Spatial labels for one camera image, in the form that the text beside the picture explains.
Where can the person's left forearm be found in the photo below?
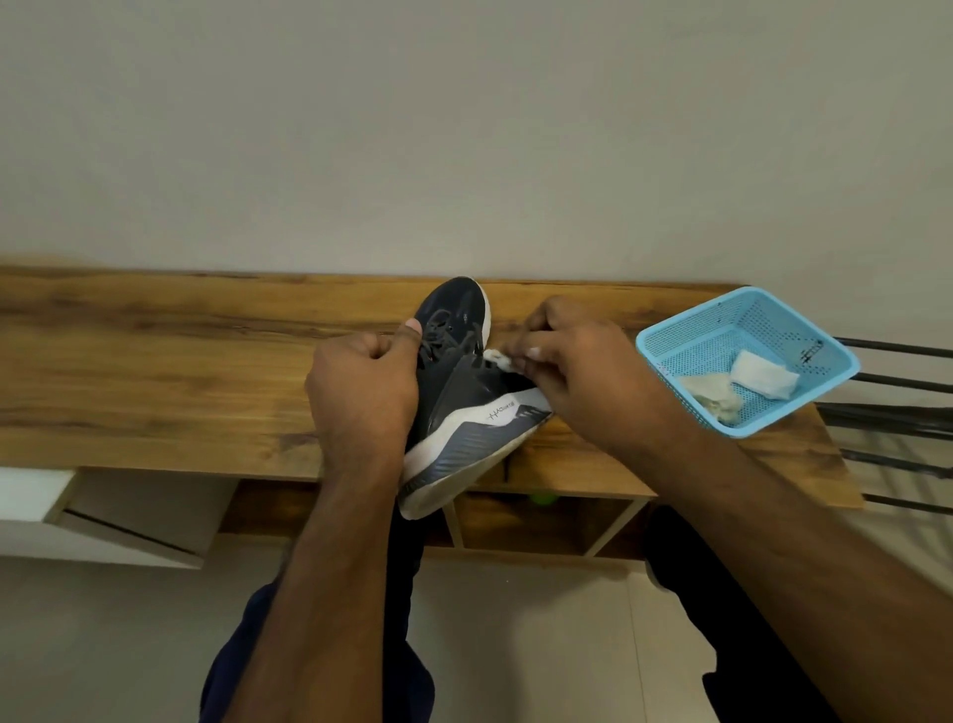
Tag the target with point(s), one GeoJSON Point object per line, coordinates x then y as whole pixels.
{"type": "Point", "coordinates": [320, 611]}

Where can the used wipe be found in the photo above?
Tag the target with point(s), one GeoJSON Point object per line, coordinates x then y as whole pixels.
{"type": "Point", "coordinates": [713, 398]}

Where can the white drawer unit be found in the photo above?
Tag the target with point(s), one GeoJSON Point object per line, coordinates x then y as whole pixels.
{"type": "Point", "coordinates": [141, 514]}

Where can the wooden table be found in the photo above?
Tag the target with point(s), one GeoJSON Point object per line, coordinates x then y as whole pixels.
{"type": "Point", "coordinates": [149, 372]}

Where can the person's right hand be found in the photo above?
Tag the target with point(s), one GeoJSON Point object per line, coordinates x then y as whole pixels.
{"type": "Point", "coordinates": [596, 387]}

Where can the blue plastic basket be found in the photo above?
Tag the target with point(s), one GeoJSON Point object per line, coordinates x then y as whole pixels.
{"type": "Point", "coordinates": [744, 320]}

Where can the person's left hand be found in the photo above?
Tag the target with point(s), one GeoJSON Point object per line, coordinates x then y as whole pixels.
{"type": "Point", "coordinates": [365, 402]}

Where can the black metal shoe rack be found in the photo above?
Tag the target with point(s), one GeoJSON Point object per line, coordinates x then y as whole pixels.
{"type": "Point", "coordinates": [886, 421]}

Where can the green ball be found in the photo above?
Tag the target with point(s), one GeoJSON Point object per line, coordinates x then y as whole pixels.
{"type": "Point", "coordinates": [543, 498]}

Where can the person's right forearm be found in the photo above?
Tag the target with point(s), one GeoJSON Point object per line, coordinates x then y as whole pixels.
{"type": "Point", "coordinates": [804, 588]}

